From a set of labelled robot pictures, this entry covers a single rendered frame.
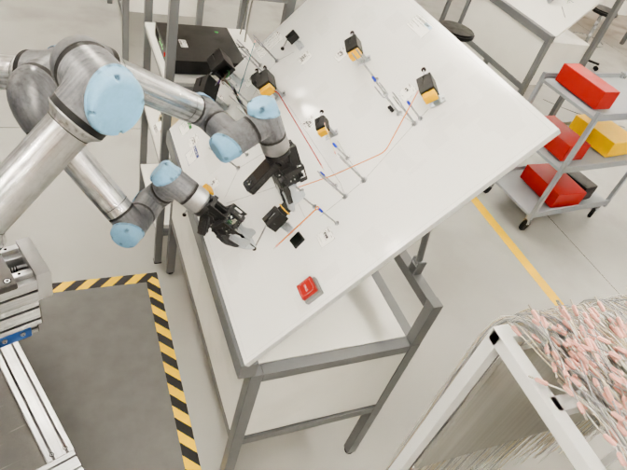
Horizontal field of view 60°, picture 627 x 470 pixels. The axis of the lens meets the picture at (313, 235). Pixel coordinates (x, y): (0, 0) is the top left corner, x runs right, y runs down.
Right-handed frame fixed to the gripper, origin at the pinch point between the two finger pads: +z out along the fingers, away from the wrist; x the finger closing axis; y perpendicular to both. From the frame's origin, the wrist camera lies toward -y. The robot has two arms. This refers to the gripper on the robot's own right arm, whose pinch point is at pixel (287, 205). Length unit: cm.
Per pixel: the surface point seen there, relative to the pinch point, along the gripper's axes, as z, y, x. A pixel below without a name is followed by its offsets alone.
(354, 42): -22, 43, 28
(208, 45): 0, 16, 112
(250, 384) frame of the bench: 34, -34, -24
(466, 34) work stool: 143, 252, 235
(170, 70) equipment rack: -6, -6, 93
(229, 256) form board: 17.6, -21.1, 9.9
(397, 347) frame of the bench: 52, 13, -29
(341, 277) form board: 7.0, 1.4, -27.3
